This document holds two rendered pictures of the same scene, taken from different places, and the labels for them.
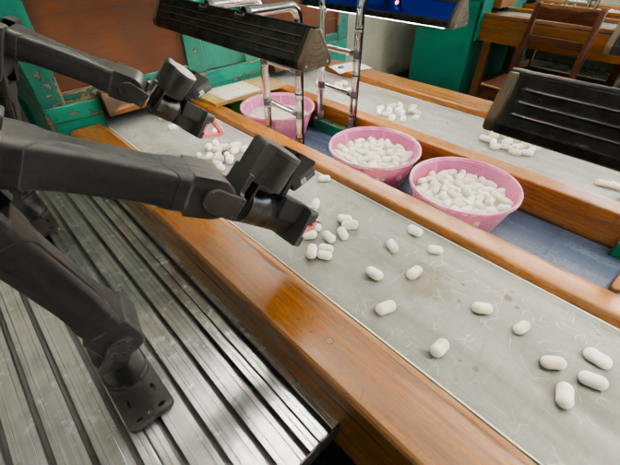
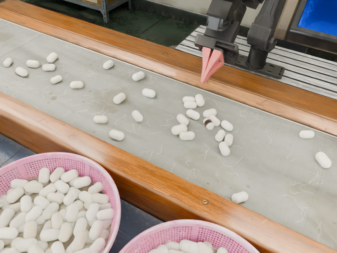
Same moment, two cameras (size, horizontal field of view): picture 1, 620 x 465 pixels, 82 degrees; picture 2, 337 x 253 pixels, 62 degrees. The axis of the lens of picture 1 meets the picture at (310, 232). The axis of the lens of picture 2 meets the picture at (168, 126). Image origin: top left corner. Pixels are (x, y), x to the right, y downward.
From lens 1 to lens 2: 106 cm
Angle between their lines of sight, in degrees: 94
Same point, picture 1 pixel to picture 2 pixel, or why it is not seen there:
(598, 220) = not seen: outside the picture
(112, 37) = not seen: outside the picture
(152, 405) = not seen: hidden behind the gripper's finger
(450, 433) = (109, 38)
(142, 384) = (243, 61)
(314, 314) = (177, 61)
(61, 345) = (298, 69)
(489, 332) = (76, 79)
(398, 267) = (131, 106)
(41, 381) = (286, 59)
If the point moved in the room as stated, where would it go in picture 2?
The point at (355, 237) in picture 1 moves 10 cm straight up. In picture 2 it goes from (170, 124) to (173, 90)
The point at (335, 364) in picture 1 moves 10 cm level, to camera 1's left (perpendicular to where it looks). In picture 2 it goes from (159, 47) to (189, 44)
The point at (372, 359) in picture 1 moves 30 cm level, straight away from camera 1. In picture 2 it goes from (142, 50) to (133, 118)
